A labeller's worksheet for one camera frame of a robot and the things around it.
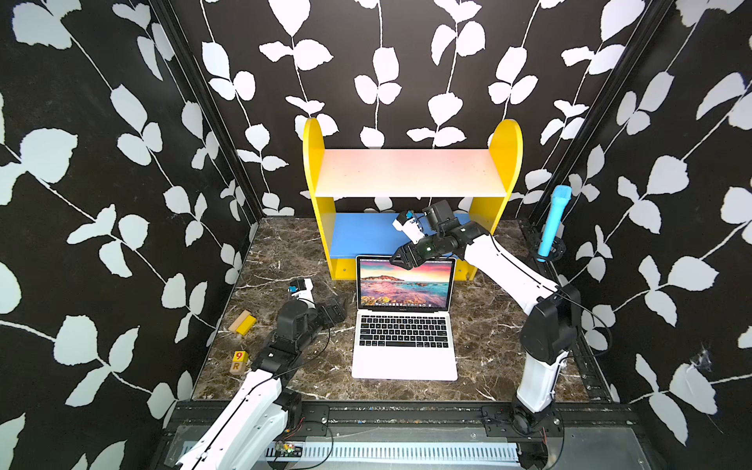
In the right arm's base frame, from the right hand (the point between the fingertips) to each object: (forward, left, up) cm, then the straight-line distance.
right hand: (395, 253), depth 83 cm
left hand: (-11, +16, -6) cm, 20 cm away
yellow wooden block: (-13, +48, -20) cm, 53 cm away
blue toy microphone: (+10, -46, +11) cm, 48 cm away
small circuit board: (-45, +27, -21) cm, 57 cm away
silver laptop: (-10, -4, -22) cm, 24 cm away
